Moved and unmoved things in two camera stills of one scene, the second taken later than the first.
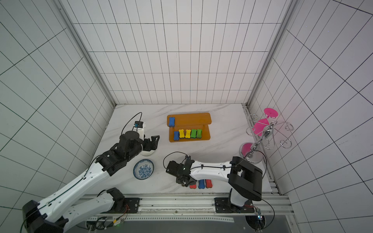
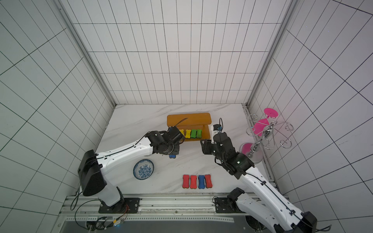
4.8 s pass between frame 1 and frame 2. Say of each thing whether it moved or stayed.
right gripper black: moved
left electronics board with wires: stayed
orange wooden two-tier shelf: stayed
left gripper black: moved
